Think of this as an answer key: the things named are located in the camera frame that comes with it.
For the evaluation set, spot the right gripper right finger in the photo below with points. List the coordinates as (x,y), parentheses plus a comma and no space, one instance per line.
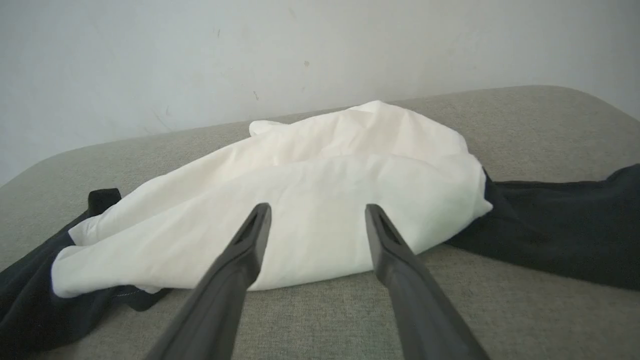
(425,320)

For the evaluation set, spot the black and white shirt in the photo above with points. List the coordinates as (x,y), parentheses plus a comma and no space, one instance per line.
(325,200)

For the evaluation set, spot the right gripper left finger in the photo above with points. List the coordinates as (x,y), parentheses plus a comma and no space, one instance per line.
(220,310)

